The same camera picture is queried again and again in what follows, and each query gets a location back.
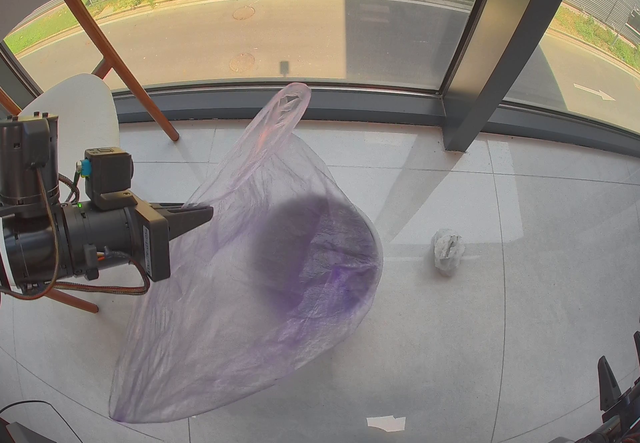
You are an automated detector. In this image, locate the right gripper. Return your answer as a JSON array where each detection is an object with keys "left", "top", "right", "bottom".
[{"left": 590, "top": 331, "right": 640, "bottom": 437}]

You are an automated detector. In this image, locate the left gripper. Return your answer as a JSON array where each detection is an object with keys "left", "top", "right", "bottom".
[{"left": 62, "top": 203, "right": 172, "bottom": 282}]

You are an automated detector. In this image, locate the purple plastic bag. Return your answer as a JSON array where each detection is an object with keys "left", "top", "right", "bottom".
[{"left": 109, "top": 82, "right": 385, "bottom": 424}]

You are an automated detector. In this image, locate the white paper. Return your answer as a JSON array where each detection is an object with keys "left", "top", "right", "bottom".
[{"left": 432, "top": 228, "right": 467, "bottom": 274}]

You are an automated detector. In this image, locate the white trash bin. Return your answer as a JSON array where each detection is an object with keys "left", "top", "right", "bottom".
[{"left": 247, "top": 193, "right": 385, "bottom": 332}]

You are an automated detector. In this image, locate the white cushioned wooden chair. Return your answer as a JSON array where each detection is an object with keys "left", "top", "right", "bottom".
[{"left": 0, "top": 0, "right": 180, "bottom": 314}]

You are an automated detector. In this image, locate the window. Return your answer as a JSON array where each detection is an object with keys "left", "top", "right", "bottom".
[{"left": 0, "top": 0, "right": 640, "bottom": 154}]

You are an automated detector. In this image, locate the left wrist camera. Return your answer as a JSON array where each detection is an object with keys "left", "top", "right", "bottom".
[{"left": 75, "top": 147, "right": 138, "bottom": 211}]

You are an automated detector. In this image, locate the black cable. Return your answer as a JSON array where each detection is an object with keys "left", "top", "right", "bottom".
[{"left": 0, "top": 399, "right": 60, "bottom": 443}]

